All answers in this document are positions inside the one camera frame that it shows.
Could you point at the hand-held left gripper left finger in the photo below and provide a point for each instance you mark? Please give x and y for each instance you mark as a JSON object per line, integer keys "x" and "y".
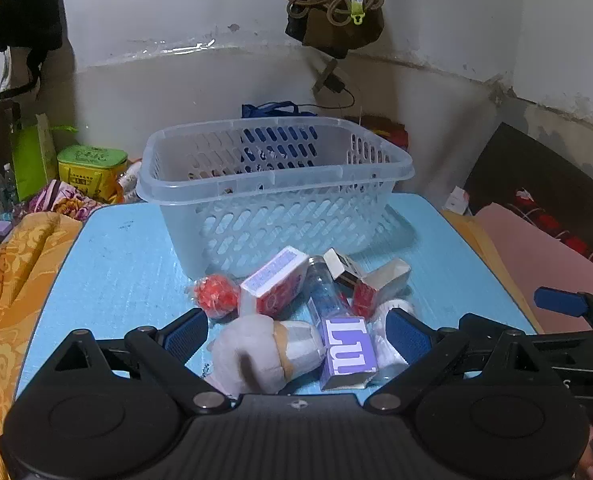
{"x": 189, "y": 334}

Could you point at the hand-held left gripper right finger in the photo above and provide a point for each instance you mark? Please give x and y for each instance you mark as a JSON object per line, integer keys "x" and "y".
{"x": 405, "y": 334}

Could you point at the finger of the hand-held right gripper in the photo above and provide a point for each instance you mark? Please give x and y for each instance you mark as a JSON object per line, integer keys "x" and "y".
{"x": 586, "y": 347}
{"x": 558, "y": 300}

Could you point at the white plastic jar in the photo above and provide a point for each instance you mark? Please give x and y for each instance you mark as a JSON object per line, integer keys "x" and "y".
{"x": 384, "y": 355}

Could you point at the red ball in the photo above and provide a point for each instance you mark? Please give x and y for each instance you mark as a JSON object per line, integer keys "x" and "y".
{"x": 217, "y": 295}

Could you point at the red and white box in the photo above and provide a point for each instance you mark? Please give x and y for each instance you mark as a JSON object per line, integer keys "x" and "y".
{"x": 374, "y": 290}

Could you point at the purple and white box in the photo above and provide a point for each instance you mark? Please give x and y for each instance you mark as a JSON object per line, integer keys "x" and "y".
{"x": 347, "y": 352}

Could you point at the white plush toy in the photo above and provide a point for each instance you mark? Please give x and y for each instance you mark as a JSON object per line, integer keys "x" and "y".
{"x": 261, "y": 355}

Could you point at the clear plastic bottle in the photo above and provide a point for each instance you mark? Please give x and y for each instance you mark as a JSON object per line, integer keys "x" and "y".
{"x": 326, "y": 290}

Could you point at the black and white small box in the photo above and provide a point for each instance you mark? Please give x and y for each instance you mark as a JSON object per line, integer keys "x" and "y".
{"x": 344, "y": 266}

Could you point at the pink and white box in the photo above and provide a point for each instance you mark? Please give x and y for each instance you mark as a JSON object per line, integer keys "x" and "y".
{"x": 276, "y": 280}

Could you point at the clear plastic basket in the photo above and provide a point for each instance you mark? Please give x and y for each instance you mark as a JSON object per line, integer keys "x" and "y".
{"x": 276, "y": 195}

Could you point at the person's right hand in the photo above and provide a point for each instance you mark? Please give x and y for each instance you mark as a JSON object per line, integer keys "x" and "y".
{"x": 590, "y": 460}

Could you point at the pink mat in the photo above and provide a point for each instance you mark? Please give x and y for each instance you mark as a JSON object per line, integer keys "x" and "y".
{"x": 536, "y": 255}

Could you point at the yellow mat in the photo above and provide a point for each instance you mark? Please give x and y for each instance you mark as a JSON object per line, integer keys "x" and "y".
{"x": 481, "y": 250}

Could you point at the dark wooden headboard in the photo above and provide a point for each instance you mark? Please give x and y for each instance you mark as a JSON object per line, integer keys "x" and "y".
{"x": 536, "y": 170}

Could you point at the pink floral blanket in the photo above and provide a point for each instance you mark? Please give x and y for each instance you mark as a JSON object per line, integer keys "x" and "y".
{"x": 66, "y": 202}

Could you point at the orange patterned blanket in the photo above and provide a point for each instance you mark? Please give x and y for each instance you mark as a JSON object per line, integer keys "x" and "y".
{"x": 11, "y": 285}

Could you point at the green tin box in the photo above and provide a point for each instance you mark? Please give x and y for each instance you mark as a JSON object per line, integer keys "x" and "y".
{"x": 91, "y": 170}

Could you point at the red packet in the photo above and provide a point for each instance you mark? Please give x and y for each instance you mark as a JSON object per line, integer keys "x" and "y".
{"x": 389, "y": 132}

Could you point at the small purple box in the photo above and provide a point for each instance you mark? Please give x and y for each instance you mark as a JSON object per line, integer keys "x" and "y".
{"x": 0, "y": 230}

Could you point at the green paper bag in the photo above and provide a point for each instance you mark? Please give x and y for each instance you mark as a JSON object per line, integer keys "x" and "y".
{"x": 29, "y": 160}

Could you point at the clear plastic bottles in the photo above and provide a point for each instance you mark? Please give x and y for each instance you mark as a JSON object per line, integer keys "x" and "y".
{"x": 4, "y": 185}

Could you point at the blue bag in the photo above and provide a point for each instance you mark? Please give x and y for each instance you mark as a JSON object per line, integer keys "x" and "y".
{"x": 271, "y": 109}

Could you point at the dark hanging cloth bag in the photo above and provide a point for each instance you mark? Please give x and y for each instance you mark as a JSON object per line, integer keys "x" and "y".
{"x": 336, "y": 35}

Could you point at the hanging black and white clothing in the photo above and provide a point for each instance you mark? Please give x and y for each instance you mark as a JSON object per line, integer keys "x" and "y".
{"x": 11, "y": 15}

